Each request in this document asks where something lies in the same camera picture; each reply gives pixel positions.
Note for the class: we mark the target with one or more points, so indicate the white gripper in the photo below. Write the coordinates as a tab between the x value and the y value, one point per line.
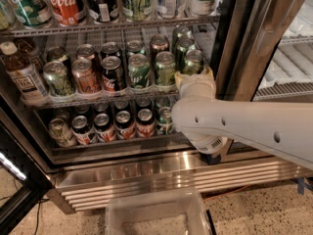
198	80

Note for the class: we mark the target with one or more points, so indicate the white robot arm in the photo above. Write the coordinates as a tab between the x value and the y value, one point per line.
282	129

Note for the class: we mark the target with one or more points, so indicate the green ginger ale can front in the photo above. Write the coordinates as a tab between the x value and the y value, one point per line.
164	69

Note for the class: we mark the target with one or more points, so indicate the maroon can second row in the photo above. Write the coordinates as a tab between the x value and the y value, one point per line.
158	44

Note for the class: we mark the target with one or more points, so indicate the green 7up can front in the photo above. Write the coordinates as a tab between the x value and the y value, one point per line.
139	71

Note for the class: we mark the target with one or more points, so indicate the green can behind 7up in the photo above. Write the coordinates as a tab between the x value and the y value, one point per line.
134	47

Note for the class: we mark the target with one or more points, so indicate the coke can bottom front right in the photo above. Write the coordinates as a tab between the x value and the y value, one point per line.
145	123

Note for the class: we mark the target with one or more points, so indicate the black coke can front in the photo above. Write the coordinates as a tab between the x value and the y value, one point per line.
113	74

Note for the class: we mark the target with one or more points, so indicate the coke can bottom front middle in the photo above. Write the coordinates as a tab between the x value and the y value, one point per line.
125	125

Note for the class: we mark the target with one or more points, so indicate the black can second row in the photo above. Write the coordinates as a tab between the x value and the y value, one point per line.
110	49

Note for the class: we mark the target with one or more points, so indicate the coke can bottom front left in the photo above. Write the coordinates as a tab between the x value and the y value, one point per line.
104	128

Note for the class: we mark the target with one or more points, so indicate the stainless steel fridge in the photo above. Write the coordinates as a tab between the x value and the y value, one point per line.
255	56

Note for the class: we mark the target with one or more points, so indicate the orange soda can front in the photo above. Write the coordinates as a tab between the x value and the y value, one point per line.
85	77

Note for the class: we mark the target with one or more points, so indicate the orange can second row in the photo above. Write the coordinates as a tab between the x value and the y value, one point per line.
89	52

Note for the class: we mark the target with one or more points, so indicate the coke can bottom far left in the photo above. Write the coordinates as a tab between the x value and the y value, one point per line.
83	130

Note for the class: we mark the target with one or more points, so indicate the pale green can front left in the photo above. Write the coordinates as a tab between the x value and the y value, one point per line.
55	74

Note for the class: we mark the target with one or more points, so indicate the dark green can second row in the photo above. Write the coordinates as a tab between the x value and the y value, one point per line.
58	57

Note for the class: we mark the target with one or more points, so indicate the pale can bottom left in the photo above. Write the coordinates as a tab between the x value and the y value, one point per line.
61	133

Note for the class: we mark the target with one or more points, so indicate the open black fridge door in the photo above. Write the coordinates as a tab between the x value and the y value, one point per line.
23	184

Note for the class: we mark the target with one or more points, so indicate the clear label bottle top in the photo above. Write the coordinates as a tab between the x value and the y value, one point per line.
169	9

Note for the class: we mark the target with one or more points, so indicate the green bottle top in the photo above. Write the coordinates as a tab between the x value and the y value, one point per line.
137	10

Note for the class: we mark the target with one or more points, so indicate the black cola bottle top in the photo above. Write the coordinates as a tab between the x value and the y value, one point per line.
103	11

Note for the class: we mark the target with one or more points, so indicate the clear plastic bin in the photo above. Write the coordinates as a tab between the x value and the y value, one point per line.
171	212

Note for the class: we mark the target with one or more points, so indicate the iced tea bottle front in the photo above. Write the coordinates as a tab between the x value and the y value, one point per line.
24	74

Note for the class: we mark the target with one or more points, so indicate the iced tea bottle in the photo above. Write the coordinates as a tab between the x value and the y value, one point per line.
27	45
24	74

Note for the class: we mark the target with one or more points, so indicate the iced tea bottle rear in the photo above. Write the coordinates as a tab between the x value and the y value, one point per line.
27	45

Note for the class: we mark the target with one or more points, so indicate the teal label bottle top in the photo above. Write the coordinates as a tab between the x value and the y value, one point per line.
32	13

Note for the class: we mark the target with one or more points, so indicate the middle wire shelf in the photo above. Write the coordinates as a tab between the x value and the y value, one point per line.
77	99

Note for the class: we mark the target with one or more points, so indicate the wire shelf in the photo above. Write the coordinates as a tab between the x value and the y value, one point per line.
104	27
77	99

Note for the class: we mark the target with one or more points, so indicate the top wire shelf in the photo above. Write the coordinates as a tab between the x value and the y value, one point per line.
104	27

